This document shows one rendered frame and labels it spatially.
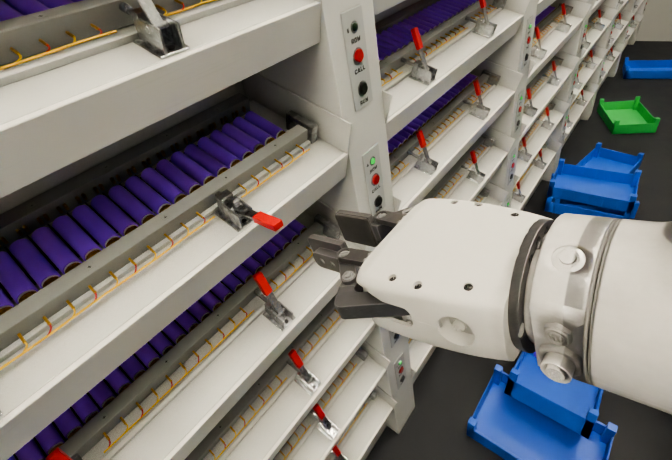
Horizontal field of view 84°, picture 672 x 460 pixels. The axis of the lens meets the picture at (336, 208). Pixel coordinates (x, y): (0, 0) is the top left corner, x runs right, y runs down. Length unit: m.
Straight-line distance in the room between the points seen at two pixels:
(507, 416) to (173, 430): 0.97
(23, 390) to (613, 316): 0.41
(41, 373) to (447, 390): 1.11
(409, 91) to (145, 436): 0.62
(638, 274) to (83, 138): 0.35
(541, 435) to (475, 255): 1.10
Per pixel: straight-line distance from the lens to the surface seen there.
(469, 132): 0.95
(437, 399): 1.32
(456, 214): 0.27
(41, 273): 0.45
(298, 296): 0.59
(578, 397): 1.32
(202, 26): 0.41
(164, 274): 0.43
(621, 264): 0.20
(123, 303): 0.42
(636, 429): 1.40
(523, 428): 1.31
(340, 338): 0.76
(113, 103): 0.34
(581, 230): 0.21
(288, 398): 0.73
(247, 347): 0.57
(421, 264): 0.23
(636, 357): 0.20
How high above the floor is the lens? 1.19
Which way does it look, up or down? 37 degrees down
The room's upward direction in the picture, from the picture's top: 13 degrees counter-clockwise
